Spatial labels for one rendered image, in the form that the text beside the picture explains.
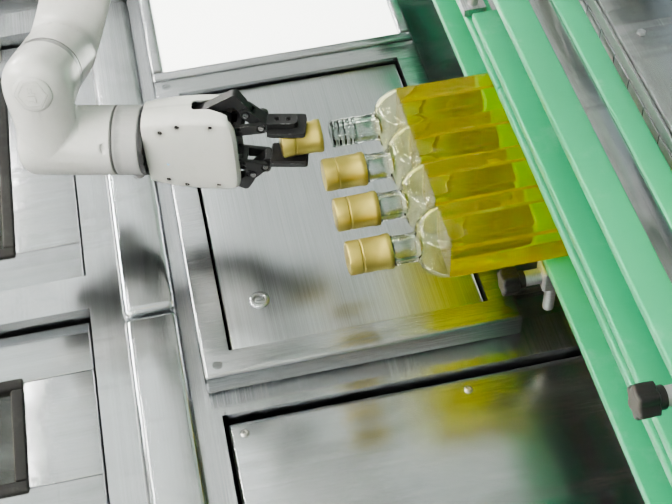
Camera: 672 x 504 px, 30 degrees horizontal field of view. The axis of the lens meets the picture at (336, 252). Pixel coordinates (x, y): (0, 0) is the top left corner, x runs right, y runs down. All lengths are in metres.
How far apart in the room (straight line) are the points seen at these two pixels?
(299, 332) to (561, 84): 0.38
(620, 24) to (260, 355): 0.49
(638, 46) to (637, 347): 0.30
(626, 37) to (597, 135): 0.12
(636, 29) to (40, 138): 0.61
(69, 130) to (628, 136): 0.57
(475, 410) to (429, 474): 0.09
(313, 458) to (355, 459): 0.04
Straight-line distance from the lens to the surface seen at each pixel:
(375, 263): 1.21
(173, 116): 1.31
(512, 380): 1.34
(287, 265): 1.39
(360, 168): 1.28
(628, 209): 1.09
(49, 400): 1.37
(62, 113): 1.32
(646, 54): 1.22
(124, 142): 1.33
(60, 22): 1.39
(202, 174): 1.35
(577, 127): 1.16
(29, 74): 1.30
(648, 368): 1.08
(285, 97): 1.58
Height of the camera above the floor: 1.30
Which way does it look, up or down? 6 degrees down
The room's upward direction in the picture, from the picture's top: 100 degrees counter-clockwise
